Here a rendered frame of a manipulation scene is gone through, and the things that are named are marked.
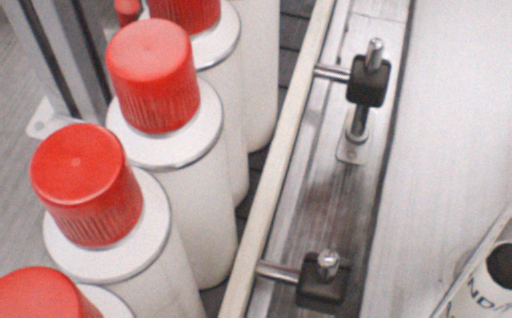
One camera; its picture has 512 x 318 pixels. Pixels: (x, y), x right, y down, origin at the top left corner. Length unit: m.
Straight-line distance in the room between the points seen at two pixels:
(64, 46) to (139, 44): 0.22
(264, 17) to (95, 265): 0.17
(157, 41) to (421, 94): 0.29
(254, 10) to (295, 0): 0.21
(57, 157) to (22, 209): 0.30
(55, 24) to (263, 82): 0.15
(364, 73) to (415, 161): 0.07
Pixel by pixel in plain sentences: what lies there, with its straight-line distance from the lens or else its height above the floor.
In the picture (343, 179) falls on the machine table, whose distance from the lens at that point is 0.49.
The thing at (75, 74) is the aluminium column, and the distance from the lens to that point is 0.47.
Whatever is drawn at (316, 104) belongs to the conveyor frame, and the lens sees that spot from 0.46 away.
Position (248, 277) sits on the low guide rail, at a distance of 0.36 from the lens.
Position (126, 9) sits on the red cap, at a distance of 0.56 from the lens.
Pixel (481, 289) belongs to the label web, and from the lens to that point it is 0.22.
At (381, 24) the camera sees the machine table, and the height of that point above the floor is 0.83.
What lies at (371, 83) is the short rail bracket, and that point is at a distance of 0.43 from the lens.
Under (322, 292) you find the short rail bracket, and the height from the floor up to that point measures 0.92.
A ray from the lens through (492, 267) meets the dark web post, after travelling 0.21.
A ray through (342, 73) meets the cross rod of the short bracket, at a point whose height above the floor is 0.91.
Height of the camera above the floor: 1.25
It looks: 55 degrees down
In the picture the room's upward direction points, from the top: 3 degrees clockwise
